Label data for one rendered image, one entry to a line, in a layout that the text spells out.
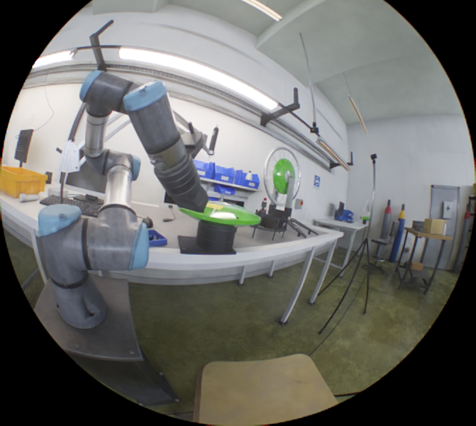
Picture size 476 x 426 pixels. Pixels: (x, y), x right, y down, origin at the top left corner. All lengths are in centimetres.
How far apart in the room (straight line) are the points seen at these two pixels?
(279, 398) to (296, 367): 14
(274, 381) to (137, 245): 53
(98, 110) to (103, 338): 39
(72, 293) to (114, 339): 10
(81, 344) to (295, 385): 51
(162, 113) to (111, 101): 12
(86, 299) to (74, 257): 9
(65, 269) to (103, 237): 10
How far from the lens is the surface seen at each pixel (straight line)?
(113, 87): 28
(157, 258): 48
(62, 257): 27
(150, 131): 20
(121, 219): 27
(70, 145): 60
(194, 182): 26
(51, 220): 26
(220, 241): 49
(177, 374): 118
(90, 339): 34
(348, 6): 276
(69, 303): 33
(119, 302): 39
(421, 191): 506
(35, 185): 110
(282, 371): 58
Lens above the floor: 113
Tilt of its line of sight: 3 degrees up
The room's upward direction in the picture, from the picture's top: 10 degrees clockwise
